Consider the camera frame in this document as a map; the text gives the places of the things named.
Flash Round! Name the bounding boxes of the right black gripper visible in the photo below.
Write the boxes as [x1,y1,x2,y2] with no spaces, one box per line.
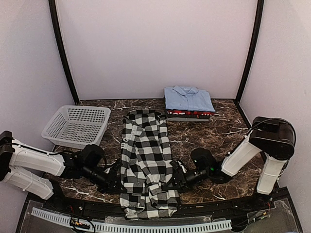
[163,167,210,193]

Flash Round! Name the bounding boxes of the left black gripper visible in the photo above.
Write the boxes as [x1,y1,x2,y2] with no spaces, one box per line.
[82,164,127,194]

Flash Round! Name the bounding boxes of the black white plaid shirt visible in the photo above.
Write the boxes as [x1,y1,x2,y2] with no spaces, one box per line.
[120,109,180,220]

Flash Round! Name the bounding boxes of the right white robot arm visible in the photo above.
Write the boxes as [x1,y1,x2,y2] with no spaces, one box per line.
[163,116,296,211]

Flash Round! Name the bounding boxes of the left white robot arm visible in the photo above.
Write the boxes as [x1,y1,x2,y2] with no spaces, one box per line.
[0,131,126,212]

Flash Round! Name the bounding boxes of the grey plastic basket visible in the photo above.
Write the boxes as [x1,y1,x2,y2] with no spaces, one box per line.
[41,105,111,149]

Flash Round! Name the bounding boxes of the folded red black shirt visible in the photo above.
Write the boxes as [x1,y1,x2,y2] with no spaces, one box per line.
[166,109,215,119]

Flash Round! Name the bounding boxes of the folded light blue shirt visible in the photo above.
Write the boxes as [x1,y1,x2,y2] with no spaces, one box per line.
[164,85,215,112]

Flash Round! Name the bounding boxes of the black front rail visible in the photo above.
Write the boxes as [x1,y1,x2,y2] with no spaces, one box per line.
[29,189,290,219]

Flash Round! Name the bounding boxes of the white slotted cable duct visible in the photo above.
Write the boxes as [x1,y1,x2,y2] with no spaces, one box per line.
[31,207,232,233]

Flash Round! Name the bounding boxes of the left black frame post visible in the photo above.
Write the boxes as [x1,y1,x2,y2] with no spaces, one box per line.
[48,0,80,104]

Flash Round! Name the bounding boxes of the black frame post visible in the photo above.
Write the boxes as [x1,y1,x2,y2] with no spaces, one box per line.
[48,0,80,104]
[235,0,264,105]

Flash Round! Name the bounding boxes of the right black frame post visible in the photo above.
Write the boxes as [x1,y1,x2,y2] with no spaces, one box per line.
[235,0,264,105]

